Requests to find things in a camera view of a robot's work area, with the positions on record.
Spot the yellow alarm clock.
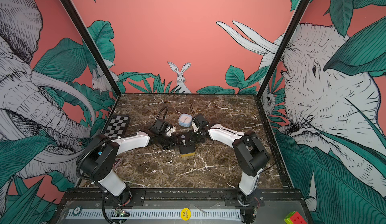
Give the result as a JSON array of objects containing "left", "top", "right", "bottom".
[{"left": 177, "top": 130, "right": 196, "bottom": 157}]

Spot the blue alarm clock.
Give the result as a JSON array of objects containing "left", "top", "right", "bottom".
[{"left": 178, "top": 113, "right": 193, "bottom": 128}]

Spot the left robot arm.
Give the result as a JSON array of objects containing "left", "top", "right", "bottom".
[{"left": 76, "top": 130, "right": 177, "bottom": 197}]

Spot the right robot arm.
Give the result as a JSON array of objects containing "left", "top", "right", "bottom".
[{"left": 192, "top": 123, "right": 269, "bottom": 196}]

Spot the checkerboard calibration card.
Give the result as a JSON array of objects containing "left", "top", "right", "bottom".
[{"left": 103, "top": 115, "right": 130, "bottom": 137}]

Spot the triangle sticker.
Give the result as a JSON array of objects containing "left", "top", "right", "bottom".
[{"left": 113, "top": 158, "right": 122, "bottom": 169}]

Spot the yellow big blind chip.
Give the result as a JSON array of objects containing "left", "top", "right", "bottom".
[{"left": 181, "top": 208, "right": 192, "bottom": 221}]

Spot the small circuit board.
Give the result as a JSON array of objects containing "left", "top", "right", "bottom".
[{"left": 114, "top": 210, "right": 130, "bottom": 218}]

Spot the colourful puzzle cube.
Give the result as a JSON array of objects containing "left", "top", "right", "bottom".
[{"left": 284, "top": 211, "right": 307, "bottom": 224}]

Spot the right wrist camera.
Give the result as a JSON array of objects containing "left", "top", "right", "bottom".
[{"left": 192, "top": 113, "right": 209, "bottom": 132}]

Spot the white slotted cable duct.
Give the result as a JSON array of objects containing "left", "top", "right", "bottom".
[{"left": 65, "top": 209, "right": 241, "bottom": 221}]

